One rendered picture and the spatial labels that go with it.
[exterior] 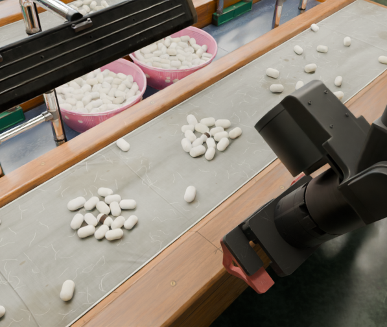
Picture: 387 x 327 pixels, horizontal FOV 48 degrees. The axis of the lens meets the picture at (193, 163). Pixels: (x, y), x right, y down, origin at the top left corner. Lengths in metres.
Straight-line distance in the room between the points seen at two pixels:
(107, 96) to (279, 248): 0.84
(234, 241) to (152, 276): 0.35
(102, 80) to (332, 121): 0.95
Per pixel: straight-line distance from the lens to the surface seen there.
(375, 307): 1.75
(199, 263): 0.79
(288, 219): 0.43
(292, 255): 0.45
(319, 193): 0.39
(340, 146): 0.35
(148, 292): 0.76
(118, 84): 1.23
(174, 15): 0.82
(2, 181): 0.97
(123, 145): 1.00
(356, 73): 1.38
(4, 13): 1.61
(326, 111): 0.37
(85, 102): 1.17
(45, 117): 0.97
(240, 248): 0.44
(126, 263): 0.82
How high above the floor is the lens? 1.43
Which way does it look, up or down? 45 degrees down
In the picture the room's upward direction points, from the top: 3 degrees clockwise
